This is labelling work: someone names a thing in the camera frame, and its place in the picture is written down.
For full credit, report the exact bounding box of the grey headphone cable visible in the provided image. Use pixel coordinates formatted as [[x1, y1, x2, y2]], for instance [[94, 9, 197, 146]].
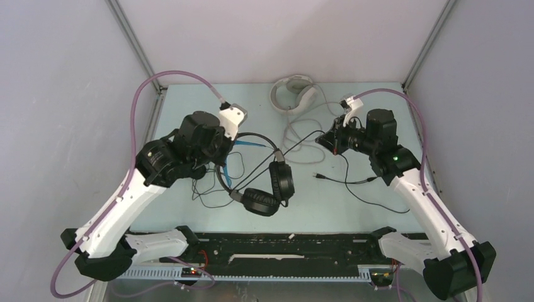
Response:
[[281, 85, 347, 165]]

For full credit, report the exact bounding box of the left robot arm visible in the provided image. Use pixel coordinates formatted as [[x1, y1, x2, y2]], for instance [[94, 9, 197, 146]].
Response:
[[61, 107, 247, 281]]

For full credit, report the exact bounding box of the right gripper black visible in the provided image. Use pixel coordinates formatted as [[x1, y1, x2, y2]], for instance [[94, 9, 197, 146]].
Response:
[[315, 114, 378, 156]]

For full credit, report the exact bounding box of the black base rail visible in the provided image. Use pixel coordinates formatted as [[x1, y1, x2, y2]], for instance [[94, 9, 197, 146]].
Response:
[[178, 232, 400, 279]]

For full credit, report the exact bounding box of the aluminium frame post right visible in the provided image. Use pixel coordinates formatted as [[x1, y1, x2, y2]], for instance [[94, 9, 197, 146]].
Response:
[[402, 0, 458, 93]]

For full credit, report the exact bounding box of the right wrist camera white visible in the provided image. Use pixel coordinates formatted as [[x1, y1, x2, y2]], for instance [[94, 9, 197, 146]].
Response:
[[339, 94, 363, 127]]

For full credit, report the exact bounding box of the black and blue gaming headset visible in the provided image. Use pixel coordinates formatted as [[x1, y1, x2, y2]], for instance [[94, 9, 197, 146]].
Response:
[[214, 131, 295, 217]]

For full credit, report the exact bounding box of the white over-ear headphones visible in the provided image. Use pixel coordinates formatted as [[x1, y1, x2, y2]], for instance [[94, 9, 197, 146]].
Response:
[[269, 75, 318, 116]]

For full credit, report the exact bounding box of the thin black headphone cable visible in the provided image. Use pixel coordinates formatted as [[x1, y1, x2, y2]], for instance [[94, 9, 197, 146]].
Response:
[[191, 152, 247, 210]]

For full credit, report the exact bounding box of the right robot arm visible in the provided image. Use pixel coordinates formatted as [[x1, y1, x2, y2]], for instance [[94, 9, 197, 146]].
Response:
[[315, 109, 496, 301]]

